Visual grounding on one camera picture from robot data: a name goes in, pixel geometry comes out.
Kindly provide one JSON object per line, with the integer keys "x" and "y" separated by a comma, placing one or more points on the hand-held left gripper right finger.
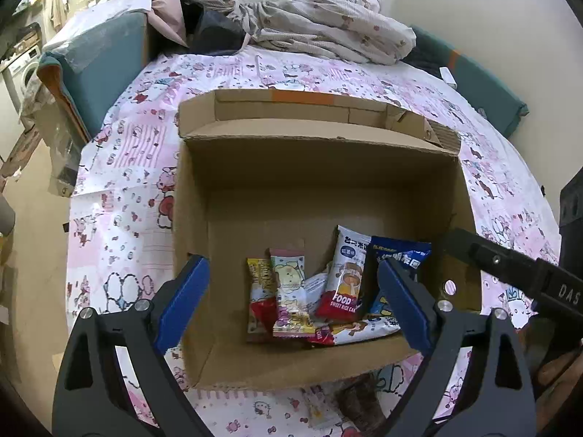
{"x": 405, "y": 307}

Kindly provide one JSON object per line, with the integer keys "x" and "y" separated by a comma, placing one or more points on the small white device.
{"x": 448, "y": 78}

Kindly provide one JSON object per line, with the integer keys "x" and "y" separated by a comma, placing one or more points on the dark navy cloth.
{"x": 214, "y": 32}

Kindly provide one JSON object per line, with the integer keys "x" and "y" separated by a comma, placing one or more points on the brown cardboard box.
{"x": 319, "y": 191}

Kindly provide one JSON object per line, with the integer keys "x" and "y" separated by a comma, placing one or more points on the pink cloth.
{"x": 168, "y": 18}

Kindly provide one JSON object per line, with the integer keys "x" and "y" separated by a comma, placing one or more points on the white red rice cake packet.
{"x": 346, "y": 277}

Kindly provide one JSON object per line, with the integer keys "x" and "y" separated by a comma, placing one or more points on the crumpled beige printed quilt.
{"x": 328, "y": 22}

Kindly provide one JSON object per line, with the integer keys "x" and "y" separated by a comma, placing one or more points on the teal padded headboard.
{"x": 483, "y": 86}

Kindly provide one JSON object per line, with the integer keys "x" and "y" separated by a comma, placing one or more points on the white red snack packet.
{"x": 364, "y": 330}

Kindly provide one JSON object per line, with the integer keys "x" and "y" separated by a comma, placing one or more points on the white washing machine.
{"x": 25, "y": 73}

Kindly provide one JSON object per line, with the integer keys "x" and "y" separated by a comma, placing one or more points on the pink printed bed sheet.
{"x": 136, "y": 191}

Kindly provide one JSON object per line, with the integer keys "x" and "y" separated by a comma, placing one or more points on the yellow red snack packet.
{"x": 260, "y": 296}

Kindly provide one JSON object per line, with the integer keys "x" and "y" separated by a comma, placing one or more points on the teal padded bench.
{"x": 104, "y": 66}

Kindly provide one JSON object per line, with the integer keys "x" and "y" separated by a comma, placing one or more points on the plain white snack packet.
{"x": 319, "y": 287}

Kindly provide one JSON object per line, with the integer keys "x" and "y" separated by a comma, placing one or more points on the pink green cartoon snack packet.
{"x": 291, "y": 291}

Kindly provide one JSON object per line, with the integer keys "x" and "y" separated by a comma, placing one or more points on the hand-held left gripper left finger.
{"x": 182, "y": 305}

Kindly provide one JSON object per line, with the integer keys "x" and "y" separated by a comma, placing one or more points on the brown snack packet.
{"x": 362, "y": 400}

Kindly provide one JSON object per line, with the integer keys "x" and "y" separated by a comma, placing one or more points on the white plastic sheet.
{"x": 100, "y": 14}

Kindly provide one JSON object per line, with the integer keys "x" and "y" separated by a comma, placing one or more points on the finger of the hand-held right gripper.
{"x": 487, "y": 255}

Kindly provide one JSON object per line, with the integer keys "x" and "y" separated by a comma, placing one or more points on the clear plastic bag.
{"x": 63, "y": 154}

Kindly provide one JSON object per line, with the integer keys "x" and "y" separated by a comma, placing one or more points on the blue yellow snack packet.
{"x": 405, "y": 255}

